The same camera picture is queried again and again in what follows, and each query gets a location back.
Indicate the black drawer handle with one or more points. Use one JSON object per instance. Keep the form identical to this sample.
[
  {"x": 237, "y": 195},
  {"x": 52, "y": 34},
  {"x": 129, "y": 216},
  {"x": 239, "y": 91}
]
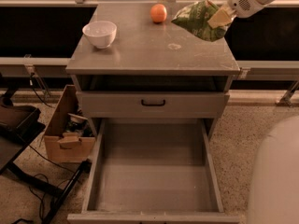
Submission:
[{"x": 145, "y": 103}]

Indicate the grey drawer cabinet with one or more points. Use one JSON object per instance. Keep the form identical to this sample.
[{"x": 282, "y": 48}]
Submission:
[{"x": 149, "y": 57}]

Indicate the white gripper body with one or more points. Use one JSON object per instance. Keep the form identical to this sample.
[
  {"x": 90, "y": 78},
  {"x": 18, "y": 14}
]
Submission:
[{"x": 243, "y": 2}]

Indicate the closed grey top drawer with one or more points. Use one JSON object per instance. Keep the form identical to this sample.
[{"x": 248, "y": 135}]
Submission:
[{"x": 122, "y": 104}]

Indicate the open grey middle drawer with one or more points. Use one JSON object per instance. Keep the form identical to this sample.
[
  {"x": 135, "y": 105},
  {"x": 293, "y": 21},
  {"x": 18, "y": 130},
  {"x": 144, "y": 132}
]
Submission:
[{"x": 152, "y": 172}]

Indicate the white bowl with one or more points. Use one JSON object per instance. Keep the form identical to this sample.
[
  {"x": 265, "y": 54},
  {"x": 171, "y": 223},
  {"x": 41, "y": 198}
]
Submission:
[{"x": 101, "y": 34}]

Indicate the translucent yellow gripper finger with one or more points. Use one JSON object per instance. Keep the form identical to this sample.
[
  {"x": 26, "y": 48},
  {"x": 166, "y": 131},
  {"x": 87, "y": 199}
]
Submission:
[{"x": 222, "y": 17}]

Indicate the green jalapeno chip bag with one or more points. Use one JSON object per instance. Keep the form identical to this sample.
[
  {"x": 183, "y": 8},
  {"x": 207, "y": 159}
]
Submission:
[{"x": 194, "y": 19}]

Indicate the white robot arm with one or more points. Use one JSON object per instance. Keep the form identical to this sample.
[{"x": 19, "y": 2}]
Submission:
[{"x": 274, "y": 187}]

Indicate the cardboard box with items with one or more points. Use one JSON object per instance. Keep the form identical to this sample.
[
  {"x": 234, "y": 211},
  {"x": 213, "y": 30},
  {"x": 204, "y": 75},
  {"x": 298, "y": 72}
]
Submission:
[{"x": 63, "y": 143}]

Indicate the black desk stand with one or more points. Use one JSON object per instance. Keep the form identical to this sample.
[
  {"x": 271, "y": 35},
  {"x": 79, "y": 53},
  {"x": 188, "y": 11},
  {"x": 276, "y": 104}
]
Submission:
[{"x": 19, "y": 128}]

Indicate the orange fruit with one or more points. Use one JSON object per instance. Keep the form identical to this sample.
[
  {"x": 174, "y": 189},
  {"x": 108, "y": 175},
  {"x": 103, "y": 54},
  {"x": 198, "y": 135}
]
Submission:
[{"x": 158, "y": 13}]

